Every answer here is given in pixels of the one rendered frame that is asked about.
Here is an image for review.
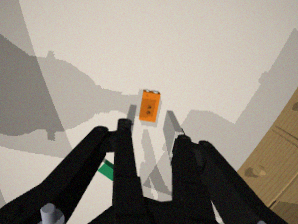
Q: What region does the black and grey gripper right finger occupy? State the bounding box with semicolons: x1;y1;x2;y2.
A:
163;110;288;224

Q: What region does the tan wooden chest of drawers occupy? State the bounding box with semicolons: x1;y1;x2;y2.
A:
237;87;298;211

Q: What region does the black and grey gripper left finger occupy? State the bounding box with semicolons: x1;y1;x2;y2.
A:
0;104;150;224

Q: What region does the small green block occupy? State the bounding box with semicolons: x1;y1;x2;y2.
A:
97;158;114;180

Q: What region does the orange nine-volt battery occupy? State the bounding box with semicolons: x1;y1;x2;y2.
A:
139;89;161;122

